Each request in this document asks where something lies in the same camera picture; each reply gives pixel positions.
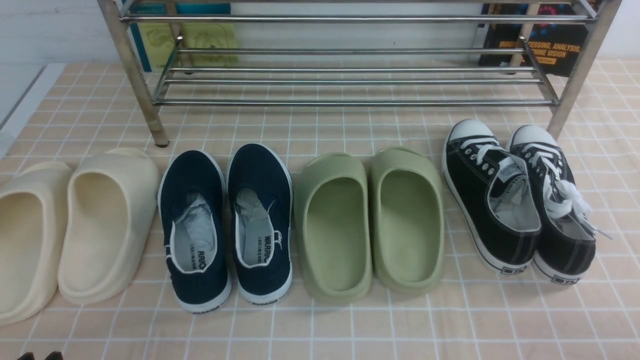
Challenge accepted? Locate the black canvas sneaker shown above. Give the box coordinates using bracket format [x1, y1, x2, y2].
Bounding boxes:
[507, 125, 598, 285]
[442, 119, 542, 275]

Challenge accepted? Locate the metal shoe rack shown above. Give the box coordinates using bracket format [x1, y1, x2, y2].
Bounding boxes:
[97, 0, 622, 148]

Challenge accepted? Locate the green slipper left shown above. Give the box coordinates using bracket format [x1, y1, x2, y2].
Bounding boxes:
[294, 152, 373, 306]

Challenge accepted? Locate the green slipper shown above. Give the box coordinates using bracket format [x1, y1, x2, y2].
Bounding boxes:
[294, 152, 373, 306]
[369, 146, 445, 296]

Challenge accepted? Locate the navy slip-on shoe right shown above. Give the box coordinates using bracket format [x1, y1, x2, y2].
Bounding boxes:
[226, 143, 293, 306]

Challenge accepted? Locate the navy slip-on shoe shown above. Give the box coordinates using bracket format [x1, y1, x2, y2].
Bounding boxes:
[226, 143, 293, 306]
[157, 149, 233, 314]

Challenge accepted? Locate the green slipper right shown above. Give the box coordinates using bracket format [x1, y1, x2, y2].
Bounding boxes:
[369, 146, 445, 296]

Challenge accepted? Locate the navy slip-on shoe left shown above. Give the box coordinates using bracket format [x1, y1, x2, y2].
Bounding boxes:
[157, 149, 233, 314]

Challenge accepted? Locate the yellow teal book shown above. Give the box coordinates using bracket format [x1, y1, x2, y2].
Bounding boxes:
[129, 1, 238, 72]

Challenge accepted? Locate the cream slipper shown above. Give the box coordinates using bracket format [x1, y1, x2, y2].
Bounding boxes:
[0, 161, 73, 326]
[57, 148, 161, 305]

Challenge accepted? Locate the black orange text book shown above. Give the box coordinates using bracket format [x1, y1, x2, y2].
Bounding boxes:
[474, 3, 588, 77]

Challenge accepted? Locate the cream slipper far left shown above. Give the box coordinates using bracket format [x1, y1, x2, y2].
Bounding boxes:
[0, 161, 73, 326]

